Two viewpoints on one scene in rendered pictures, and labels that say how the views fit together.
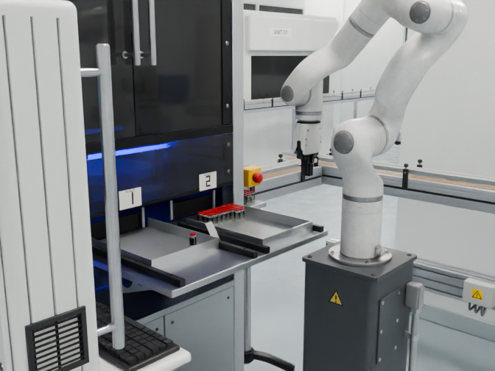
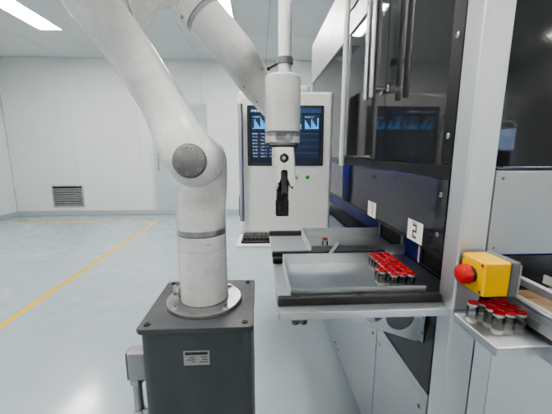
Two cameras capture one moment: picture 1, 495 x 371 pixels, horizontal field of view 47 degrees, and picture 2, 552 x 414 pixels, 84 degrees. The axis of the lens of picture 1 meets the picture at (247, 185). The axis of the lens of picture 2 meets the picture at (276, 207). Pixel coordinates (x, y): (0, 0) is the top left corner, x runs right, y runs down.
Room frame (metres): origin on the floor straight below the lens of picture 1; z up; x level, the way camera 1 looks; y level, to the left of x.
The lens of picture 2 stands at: (2.32, -0.74, 1.24)
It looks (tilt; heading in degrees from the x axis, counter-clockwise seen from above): 10 degrees down; 135
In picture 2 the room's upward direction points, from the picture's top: straight up
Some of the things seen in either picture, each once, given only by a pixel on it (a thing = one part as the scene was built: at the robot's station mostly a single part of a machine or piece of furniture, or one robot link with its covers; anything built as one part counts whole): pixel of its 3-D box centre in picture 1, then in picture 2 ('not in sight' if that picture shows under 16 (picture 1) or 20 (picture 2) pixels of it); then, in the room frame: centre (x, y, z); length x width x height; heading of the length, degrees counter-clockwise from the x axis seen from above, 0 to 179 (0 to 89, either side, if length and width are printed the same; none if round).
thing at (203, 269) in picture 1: (205, 241); (342, 261); (1.76, 0.14, 0.87); 0.70 x 0.48 x 0.02; 138
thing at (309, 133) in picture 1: (308, 135); (282, 164); (1.79, -0.19, 1.21); 0.10 x 0.08 x 0.11; 140
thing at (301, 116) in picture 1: (309, 115); (282, 139); (1.79, -0.19, 1.27); 0.09 x 0.08 x 0.03; 140
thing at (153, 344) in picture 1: (104, 327); (281, 236); (1.27, 0.35, 0.82); 0.40 x 0.14 x 0.02; 46
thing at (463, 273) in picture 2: (257, 177); (466, 273); (2.17, -0.04, 0.99); 0.04 x 0.04 x 0.04; 48
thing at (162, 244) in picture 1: (149, 241); (347, 239); (1.68, 0.30, 0.90); 0.34 x 0.26 x 0.04; 48
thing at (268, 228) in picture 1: (249, 224); (344, 273); (1.87, -0.01, 0.90); 0.34 x 0.26 x 0.04; 48
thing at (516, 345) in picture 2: (243, 204); (504, 331); (2.24, 0.02, 0.87); 0.14 x 0.13 x 0.02; 48
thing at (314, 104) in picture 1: (308, 89); (282, 103); (1.79, -0.19, 1.36); 0.09 x 0.08 x 0.13; 139
